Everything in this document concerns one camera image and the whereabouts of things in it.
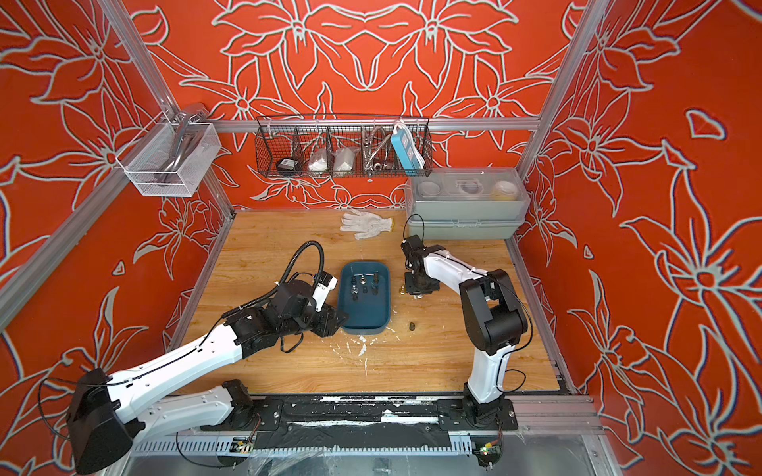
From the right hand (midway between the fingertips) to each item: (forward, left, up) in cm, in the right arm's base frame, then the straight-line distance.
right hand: (413, 288), depth 94 cm
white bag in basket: (+26, +30, +29) cm, 49 cm away
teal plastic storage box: (-2, +16, -2) cm, 16 cm away
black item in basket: (+30, +42, +26) cm, 58 cm away
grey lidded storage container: (+28, -19, +12) cm, 36 cm away
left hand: (-15, +20, +12) cm, 28 cm away
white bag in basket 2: (+29, +23, +29) cm, 47 cm away
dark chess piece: (0, +16, -1) cm, 16 cm away
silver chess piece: (-1, +19, 0) cm, 19 cm away
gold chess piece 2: (-5, +4, +8) cm, 10 cm away
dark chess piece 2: (0, +13, -1) cm, 13 cm away
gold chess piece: (+3, +17, -1) cm, 17 cm away
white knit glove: (+29, +17, -1) cm, 33 cm away
